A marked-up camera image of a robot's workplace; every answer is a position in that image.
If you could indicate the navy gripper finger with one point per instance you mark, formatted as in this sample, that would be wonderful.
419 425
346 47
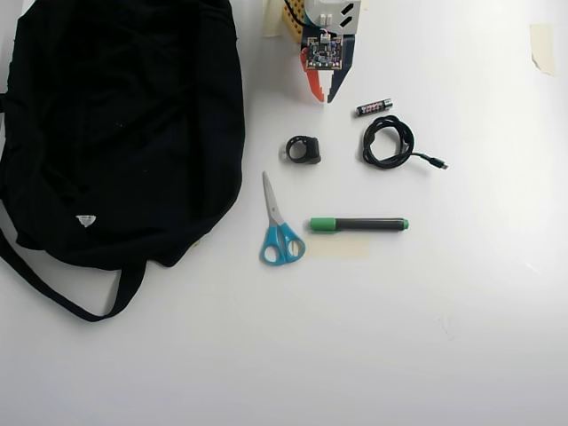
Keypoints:
346 57

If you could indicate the long beige tape strip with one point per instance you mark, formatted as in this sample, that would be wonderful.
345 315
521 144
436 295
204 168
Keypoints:
341 248

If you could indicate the beige tape piece by base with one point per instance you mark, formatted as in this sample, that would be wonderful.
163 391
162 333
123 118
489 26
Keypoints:
270 22

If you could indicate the green marker with black barrel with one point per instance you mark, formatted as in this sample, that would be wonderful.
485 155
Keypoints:
368 224

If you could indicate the beige tape piece torn corner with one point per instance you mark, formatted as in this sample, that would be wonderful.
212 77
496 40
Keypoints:
543 44

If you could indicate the black aa battery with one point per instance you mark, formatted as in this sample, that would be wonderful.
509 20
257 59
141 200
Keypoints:
375 108

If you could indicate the bare camera circuit board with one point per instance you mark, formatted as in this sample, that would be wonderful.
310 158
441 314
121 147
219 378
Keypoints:
323 53

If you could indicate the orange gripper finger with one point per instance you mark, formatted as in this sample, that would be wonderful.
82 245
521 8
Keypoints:
313 82

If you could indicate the black fabric bag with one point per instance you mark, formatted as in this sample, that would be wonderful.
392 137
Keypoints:
124 133

